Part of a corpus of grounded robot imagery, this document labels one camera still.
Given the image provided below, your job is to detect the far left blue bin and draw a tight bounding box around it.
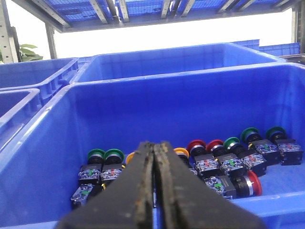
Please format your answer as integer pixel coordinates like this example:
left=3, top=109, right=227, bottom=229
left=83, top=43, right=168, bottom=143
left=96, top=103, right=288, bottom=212
left=0, top=57, right=80, bottom=144

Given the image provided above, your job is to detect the yellow push button left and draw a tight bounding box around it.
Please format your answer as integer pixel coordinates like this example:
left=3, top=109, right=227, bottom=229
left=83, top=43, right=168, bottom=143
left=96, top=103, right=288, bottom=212
left=125, top=152, right=135, bottom=164

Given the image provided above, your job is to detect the far low blue crate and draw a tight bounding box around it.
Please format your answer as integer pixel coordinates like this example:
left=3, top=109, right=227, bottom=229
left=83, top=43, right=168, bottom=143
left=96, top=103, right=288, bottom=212
left=259, top=42, right=300, bottom=56

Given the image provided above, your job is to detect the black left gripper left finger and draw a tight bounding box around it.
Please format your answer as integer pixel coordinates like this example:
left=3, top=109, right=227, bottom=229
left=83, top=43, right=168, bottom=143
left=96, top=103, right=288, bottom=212
left=56, top=142, right=154, bottom=229

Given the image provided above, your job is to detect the lying push button left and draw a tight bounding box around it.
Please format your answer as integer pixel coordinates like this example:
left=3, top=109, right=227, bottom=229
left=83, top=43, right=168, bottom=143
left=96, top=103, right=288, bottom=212
left=70, top=184, right=104, bottom=210

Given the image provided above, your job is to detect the green plant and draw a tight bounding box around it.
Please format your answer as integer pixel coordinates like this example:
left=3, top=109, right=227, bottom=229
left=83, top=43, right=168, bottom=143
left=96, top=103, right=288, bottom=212
left=0, top=44, right=43, bottom=63

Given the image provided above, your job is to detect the lying red push button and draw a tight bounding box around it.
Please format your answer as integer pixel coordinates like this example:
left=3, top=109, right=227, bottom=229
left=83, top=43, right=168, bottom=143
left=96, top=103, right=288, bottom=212
left=203, top=171, right=263, bottom=199

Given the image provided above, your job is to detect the green mushroom push button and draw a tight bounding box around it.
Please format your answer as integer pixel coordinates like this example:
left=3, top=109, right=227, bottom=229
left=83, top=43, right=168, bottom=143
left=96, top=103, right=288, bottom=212
left=266, top=126, right=304, bottom=166

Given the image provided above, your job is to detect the overhead steel shelf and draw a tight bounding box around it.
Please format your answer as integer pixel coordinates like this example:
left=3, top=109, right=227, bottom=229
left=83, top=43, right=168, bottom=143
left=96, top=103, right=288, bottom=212
left=15, top=0, right=299, bottom=33

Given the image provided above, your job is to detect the steel shelf upright post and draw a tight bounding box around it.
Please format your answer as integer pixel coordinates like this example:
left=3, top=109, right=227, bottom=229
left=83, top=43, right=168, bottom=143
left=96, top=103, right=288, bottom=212
left=0, top=0, right=21, bottom=63

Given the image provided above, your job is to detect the green push button far left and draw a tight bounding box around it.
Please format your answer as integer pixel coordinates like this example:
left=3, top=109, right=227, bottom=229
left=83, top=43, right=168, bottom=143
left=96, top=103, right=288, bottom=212
left=78, top=148, right=105, bottom=185

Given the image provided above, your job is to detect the green push button far right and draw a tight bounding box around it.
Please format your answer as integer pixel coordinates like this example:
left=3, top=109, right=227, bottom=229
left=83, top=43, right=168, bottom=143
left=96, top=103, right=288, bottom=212
left=240, top=127, right=280, bottom=166

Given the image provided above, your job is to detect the yellow push button behind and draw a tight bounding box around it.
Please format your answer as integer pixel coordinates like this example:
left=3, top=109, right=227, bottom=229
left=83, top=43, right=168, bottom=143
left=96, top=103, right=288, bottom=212
left=174, top=147, right=197, bottom=175

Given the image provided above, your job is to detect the yellow push button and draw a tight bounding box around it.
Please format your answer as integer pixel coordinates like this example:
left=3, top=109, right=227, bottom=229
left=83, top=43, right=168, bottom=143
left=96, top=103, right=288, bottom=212
left=174, top=147, right=197, bottom=175
left=125, top=152, right=135, bottom=164

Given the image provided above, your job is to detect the rear left blue bin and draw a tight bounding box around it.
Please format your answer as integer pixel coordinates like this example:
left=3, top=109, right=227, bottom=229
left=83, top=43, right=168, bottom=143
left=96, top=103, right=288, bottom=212
left=70, top=43, right=285, bottom=84

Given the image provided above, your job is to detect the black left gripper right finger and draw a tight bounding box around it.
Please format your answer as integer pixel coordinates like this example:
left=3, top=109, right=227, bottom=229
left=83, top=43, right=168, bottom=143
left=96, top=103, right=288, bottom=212
left=153, top=141, right=266, bottom=229

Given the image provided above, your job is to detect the red push button upright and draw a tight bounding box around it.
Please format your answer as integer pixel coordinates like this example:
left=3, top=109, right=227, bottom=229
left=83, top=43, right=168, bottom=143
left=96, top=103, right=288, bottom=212
left=187, top=139, right=222, bottom=179

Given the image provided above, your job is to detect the left blue plastic bin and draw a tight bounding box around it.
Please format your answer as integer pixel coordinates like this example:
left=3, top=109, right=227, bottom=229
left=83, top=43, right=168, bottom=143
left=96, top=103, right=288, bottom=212
left=0, top=63, right=305, bottom=229

